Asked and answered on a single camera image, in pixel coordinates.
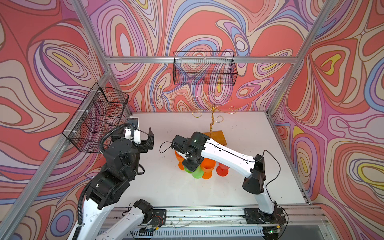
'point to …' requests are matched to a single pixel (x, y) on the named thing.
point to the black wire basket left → (99, 113)
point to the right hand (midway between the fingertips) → (195, 168)
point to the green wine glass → (198, 173)
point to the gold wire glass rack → (214, 104)
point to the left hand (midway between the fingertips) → (138, 128)
